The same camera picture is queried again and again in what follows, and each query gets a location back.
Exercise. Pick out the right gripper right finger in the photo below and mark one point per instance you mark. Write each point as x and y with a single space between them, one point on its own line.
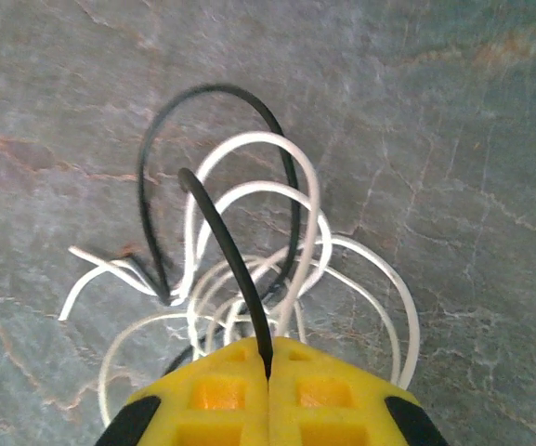
332 404

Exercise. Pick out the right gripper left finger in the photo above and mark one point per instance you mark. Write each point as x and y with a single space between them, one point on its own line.
202 399

